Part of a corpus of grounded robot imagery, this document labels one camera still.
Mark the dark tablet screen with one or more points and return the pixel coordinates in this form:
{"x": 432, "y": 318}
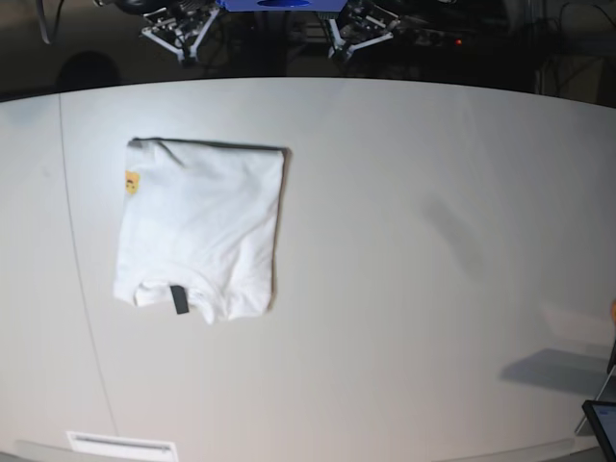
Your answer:
{"x": 601, "y": 416}

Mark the orange object at edge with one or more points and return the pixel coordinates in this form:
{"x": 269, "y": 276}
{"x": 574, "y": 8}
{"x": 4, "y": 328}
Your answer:
{"x": 613, "y": 311}

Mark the white printed T-shirt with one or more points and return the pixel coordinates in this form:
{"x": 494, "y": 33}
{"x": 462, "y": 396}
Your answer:
{"x": 201, "y": 218}

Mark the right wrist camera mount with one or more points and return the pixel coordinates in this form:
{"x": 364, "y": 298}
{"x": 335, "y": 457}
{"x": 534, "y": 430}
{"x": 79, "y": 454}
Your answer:
{"x": 180, "y": 27}

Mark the blue box at top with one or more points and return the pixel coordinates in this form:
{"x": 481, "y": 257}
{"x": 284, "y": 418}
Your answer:
{"x": 328, "y": 6}

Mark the white paper label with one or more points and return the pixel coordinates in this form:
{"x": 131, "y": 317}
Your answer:
{"x": 119, "y": 447}

